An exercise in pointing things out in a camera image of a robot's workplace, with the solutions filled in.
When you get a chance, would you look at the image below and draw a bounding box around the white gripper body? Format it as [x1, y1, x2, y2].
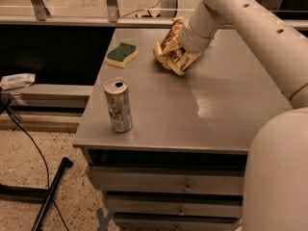
[178, 20, 214, 54]

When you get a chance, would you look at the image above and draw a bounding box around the brown sea salt chip bag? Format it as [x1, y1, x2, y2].
[153, 16, 200, 76]

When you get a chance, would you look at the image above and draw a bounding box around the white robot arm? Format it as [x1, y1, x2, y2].
[180, 0, 308, 231]

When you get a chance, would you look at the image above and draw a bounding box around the silver blue redbull can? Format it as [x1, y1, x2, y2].
[104, 77, 132, 133]

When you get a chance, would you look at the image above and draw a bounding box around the green yellow sponge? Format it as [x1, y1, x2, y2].
[107, 42, 138, 68]

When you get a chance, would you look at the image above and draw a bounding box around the grey drawer cabinet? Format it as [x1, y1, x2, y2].
[73, 29, 291, 217]

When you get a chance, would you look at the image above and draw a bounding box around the top grey drawer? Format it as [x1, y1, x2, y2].
[86, 167, 244, 195]

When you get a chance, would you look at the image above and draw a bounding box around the grey drawer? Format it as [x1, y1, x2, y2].
[107, 192, 243, 218]
[86, 167, 244, 195]
[114, 215, 240, 231]

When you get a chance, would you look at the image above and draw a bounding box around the metal railing with brackets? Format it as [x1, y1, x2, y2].
[0, 0, 308, 31]

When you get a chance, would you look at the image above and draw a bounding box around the grey low ledge beam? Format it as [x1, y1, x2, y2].
[1, 84, 92, 108]

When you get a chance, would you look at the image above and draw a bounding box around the middle grey drawer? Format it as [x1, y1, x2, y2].
[107, 192, 243, 218]

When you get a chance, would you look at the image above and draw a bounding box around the bottom grey drawer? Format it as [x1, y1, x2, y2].
[114, 215, 240, 231]

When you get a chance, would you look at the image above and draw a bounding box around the black stand leg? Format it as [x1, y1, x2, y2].
[0, 157, 73, 231]

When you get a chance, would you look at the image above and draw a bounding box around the black floor cable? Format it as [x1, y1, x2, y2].
[0, 99, 71, 231]

